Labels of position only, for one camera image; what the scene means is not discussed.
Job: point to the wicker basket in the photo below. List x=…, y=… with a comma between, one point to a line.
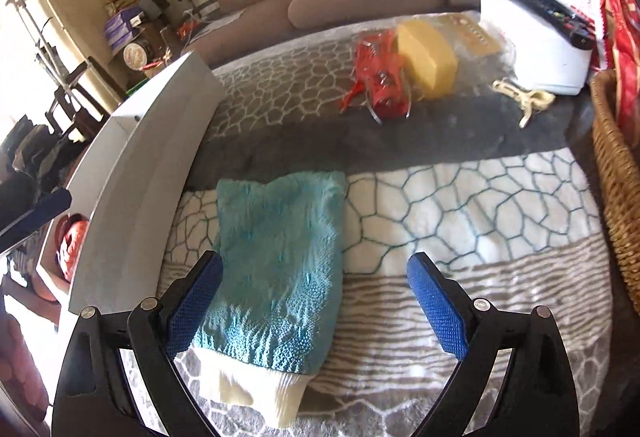
x=619, y=182

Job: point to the patterned blanket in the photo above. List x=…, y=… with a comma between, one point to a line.
x=507, y=212

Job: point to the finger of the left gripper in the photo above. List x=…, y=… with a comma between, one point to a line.
x=23, y=227

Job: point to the red corkscrew opener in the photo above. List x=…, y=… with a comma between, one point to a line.
x=379, y=77

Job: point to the white cardboard box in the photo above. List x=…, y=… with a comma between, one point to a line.
x=128, y=184

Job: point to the teal knitted mitt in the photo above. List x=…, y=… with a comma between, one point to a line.
x=269, y=327

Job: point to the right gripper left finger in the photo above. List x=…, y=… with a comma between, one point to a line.
x=94, y=398

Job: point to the white appliance with black handle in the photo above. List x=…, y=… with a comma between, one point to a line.
x=552, y=43

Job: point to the round cookie tin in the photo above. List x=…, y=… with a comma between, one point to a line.
x=135, y=56

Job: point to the red twine spool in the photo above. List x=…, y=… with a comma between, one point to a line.
x=69, y=235

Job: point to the cream plastic clip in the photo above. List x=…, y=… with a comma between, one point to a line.
x=529, y=101

